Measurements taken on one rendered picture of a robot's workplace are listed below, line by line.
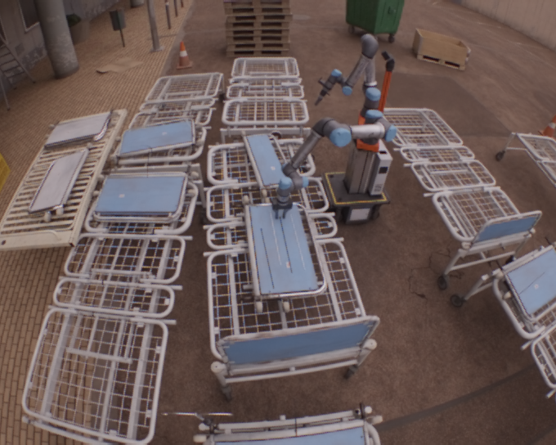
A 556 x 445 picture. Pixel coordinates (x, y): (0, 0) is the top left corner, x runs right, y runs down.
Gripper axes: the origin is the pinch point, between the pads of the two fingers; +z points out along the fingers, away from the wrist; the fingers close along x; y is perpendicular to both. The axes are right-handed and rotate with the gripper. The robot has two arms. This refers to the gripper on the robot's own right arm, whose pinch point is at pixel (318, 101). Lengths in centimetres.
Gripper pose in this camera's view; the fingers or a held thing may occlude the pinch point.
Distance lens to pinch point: 277.8
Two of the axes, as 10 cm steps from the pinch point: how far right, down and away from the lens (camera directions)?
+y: 8.3, 5.5, 0.6
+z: -4.3, 5.7, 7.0
